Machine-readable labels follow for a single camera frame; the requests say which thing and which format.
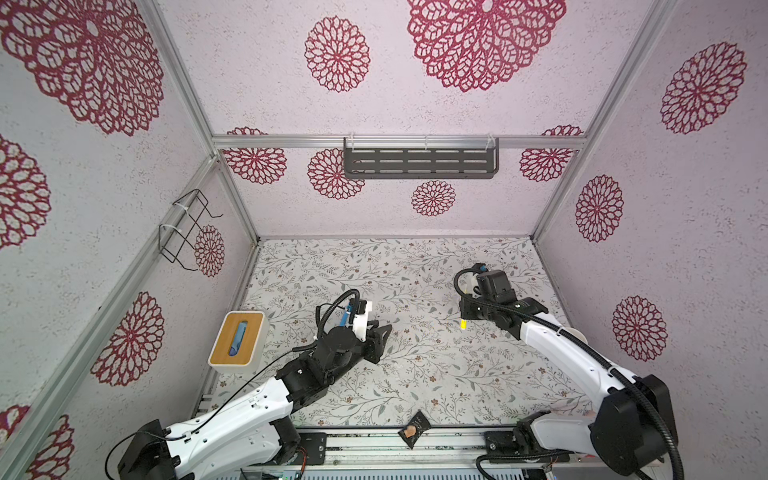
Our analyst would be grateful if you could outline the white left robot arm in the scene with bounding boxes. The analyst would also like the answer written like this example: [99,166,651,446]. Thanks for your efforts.
[117,321,392,479]

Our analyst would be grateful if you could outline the black snack packet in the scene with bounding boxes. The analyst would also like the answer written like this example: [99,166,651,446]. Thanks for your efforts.
[398,410,432,450]

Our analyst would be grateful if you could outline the white wooden tissue box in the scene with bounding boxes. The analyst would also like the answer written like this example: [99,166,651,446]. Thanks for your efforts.
[208,311,269,375]

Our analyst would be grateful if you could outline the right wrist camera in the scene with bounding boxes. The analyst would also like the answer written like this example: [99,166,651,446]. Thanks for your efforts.
[472,263,517,305]

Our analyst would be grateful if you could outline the white ceramic mug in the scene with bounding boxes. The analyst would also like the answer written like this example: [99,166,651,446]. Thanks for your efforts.
[566,327,589,345]

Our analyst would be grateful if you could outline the dark metal wall shelf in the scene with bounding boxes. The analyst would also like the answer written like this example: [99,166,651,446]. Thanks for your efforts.
[342,138,499,180]

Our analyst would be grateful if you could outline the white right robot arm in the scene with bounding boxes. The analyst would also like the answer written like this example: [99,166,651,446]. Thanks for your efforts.
[460,294,685,479]

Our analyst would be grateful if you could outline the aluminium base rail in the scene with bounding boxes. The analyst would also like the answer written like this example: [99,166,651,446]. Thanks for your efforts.
[154,424,577,472]

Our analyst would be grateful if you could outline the black wire wall rack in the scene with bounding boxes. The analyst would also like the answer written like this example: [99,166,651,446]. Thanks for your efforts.
[157,189,226,278]

